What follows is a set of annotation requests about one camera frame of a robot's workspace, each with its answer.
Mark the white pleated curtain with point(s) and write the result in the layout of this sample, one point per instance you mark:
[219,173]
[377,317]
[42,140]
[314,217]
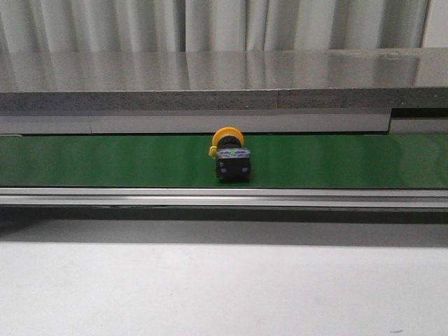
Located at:
[191,26]

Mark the green conveyor belt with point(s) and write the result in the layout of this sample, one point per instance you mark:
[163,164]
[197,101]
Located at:
[395,161]

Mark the aluminium conveyor side rail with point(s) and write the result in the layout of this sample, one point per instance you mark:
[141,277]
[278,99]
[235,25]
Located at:
[227,197]

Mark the yellow push button switch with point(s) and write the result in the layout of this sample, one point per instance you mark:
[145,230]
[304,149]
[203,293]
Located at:
[232,158]

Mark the grey stone counter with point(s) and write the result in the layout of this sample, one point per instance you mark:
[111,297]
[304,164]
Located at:
[398,91]

